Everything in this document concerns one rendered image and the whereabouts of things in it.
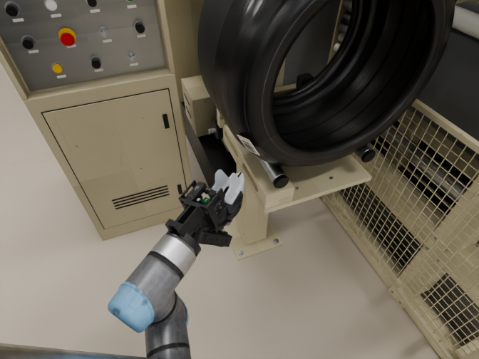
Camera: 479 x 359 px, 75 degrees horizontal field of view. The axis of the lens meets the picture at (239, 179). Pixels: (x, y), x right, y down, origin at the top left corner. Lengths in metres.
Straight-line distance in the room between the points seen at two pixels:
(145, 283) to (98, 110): 0.94
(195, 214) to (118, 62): 0.88
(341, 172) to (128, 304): 0.74
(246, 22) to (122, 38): 0.77
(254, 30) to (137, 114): 0.88
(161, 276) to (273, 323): 1.10
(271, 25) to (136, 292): 0.49
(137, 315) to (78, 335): 1.20
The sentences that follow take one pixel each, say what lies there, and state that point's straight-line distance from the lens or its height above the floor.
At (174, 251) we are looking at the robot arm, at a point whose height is 1.04.
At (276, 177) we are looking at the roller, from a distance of 0.82.
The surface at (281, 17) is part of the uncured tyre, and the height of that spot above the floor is 1.32.
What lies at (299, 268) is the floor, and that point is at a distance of 1.73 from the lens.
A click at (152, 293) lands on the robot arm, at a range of 0.55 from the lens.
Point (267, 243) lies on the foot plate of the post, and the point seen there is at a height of 0.01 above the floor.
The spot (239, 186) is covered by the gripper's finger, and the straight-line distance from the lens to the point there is 0.66.
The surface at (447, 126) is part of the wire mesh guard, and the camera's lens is 1.02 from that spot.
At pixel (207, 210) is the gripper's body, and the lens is 0.57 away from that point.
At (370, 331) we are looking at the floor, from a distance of 1.69.
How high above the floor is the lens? 1.50
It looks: 46 degrees down
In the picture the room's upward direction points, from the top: straight up
